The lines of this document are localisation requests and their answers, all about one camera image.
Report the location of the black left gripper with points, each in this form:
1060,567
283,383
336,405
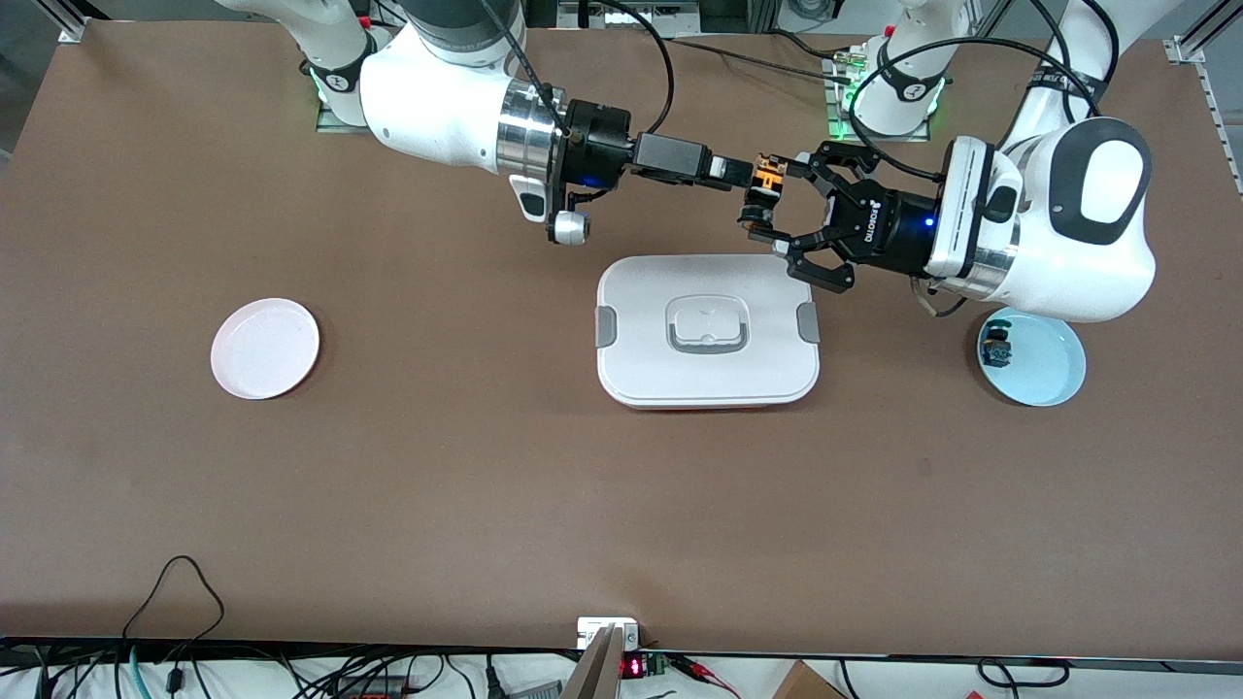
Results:
890,233

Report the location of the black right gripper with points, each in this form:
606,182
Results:
597,146

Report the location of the orange push button switch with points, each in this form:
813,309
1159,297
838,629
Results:
769,175

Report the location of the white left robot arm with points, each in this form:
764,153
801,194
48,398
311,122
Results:
1068,272

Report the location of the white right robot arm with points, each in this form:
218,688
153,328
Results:
427,97

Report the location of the white lunch box grey latches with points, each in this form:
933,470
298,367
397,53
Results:
707,291

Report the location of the white power strip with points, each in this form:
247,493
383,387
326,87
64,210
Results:
631,17

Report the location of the light blue round plate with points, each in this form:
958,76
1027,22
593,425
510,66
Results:
1044,374

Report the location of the brown cardboard box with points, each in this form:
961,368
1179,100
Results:
806,684

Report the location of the red clip leads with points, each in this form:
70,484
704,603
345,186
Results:
694,666

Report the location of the small white device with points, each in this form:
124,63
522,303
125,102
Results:
592,629

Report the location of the red LED display module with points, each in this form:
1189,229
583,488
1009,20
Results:
633,667

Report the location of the pink round plate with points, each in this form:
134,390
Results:
264,349

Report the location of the wooden strip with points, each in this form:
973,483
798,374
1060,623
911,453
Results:
594,675

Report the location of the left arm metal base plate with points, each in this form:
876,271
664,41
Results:
835,136

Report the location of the green push button switch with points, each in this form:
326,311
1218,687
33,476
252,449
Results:
995,349

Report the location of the aluminium frame rail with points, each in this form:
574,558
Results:
1226,126

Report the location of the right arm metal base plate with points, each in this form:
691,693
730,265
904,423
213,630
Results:
335,124

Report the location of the aluminium corner bracket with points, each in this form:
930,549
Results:
70,29

